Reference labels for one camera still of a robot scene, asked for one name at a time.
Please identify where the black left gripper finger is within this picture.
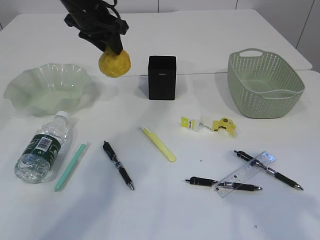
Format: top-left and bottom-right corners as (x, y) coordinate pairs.
(78, 32), (106, 52)
(104, 33), (123, 55)

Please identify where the mint green pen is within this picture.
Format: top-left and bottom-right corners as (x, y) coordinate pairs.
(54, 142), (90, 192)

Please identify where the black pen under ruler top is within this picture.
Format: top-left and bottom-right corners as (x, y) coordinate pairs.
(234, 150), (304, 191)

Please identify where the yellow white waste paper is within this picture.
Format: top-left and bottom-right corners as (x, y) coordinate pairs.
(181, 116), (237, 137)

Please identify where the green woven plastic basket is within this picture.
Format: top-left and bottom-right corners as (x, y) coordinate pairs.
(227, 50), (305, 119)

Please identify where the black square pen holder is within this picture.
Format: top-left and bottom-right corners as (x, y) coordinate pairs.
(148, 55), (177, 101)

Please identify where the black pen centre left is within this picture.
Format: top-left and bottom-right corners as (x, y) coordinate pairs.
(102, 141), (135, 191)

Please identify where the black pen under ruler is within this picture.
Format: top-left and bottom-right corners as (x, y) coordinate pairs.
(185, 176), (263, 192)
(234, 150), (304, 191)

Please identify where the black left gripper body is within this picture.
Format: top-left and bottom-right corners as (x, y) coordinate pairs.
(64, 13), (129, 36)

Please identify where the yellow pear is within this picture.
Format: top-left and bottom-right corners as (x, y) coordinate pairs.
(98, 47), (131, 78)

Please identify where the green wavy glass plate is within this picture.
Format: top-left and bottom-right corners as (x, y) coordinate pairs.
(3, 63), (93, 116)

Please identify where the black pen under ruler bottom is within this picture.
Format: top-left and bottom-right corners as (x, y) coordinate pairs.
(185, 176), (263, 192)

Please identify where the yellow pen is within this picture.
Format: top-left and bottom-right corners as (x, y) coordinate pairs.
(140, 126), (176, 163)

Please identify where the clear water bottle green label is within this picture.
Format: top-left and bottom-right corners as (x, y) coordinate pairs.
(14, 111), (70, 184)

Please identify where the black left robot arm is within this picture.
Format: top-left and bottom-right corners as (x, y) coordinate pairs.
(61, 0), (129, 55)

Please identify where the transparent plastic ruler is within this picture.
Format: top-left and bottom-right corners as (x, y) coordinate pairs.
(213, 151), (276, 198)

